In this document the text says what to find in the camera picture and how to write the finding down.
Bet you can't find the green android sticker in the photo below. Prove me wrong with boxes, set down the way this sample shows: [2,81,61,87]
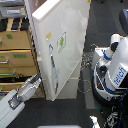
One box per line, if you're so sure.
[57,33,66,52]

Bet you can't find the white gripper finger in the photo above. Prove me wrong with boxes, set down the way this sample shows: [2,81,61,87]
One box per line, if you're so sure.
[90,116,100,128]

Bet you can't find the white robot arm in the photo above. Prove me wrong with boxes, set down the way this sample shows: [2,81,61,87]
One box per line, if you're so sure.
[0,74,41,128]

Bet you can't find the white refrigerator body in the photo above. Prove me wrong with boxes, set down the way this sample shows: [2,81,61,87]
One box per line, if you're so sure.
[23,0,93,100]

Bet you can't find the white fridge door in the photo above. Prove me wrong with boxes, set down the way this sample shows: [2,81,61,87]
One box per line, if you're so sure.
[30,0,91,102]

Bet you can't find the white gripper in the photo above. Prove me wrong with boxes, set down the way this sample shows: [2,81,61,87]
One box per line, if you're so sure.
[17,73,41,102]

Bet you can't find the white blue Fetch robot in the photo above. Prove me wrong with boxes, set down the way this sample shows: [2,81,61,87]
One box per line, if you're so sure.
[91,34,128,106]

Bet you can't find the coiled grey cable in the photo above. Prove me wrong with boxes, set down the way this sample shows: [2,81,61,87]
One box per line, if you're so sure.
[77,43,100,94]

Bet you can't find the wooden drawer cabinet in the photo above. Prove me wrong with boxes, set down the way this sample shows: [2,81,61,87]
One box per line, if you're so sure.
[0,16,46,100]

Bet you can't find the blue chair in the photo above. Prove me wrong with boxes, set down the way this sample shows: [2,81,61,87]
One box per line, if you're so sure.
[119,9,128,35]

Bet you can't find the grey box on cabinet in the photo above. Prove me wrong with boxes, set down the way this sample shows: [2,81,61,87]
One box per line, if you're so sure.
[0,6,26,18]

